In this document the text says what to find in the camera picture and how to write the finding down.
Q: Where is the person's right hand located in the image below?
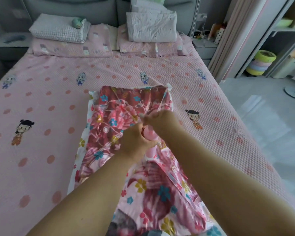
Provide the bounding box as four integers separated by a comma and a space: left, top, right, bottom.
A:
139, 110, 182, 138

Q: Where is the person's left hand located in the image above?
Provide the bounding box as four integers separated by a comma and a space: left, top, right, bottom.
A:
119, 122, 159, 161

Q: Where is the lilac hand pump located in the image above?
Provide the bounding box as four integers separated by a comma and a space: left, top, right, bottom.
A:
142, 128, 162, 160

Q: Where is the red floral blanket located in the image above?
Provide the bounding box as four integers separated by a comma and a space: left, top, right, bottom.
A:
75, 86, 208, 236

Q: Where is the flower-print plastic storage bag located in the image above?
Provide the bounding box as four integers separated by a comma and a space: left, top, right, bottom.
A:
67, 83, 228, 236

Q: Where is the person's right forearm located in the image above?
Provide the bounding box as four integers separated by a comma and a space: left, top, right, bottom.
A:
162, 125, 295, 236

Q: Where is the person's left forearm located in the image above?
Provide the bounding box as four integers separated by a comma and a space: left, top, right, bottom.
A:
26, 152, 136, 236

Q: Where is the white lidded bin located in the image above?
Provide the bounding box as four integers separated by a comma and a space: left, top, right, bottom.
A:
271, 51, 295, 79

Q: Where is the white bedside cabinet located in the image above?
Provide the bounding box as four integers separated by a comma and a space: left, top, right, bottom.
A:
192, 36, 218, 67
0, 33, 32, 61

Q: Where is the grey dotted quilt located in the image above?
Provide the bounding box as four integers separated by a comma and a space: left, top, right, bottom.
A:
126, 0, 178, 43

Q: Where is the pink cartoon bed sheet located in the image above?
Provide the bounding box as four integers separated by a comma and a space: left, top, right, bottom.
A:
0, 23, 295, 236

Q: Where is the white black-dotted cylinder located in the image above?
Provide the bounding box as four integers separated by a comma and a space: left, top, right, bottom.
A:
214, 27, 226, 45

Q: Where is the white pink curtain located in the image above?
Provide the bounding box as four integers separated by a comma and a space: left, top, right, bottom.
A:
207, 0, 271, 84

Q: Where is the pastel striped round stool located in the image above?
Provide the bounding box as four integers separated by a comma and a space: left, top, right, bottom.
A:
246, 49, 277, 76

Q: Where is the small teal plush toy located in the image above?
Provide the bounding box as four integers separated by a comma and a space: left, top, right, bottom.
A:
71, 17, 87, 29

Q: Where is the white checked folded pillow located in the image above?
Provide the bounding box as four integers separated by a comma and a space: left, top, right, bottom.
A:
29, 13, 91, 44

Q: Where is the grey open shelf unit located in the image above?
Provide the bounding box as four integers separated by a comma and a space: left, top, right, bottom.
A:
236, 0, 295, 78

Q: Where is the grey upholstered headboard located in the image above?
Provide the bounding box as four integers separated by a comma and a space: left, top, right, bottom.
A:
22, 0, 201, 35

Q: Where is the green tissue box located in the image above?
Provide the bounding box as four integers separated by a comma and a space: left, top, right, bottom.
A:
276, 18, 293, 27

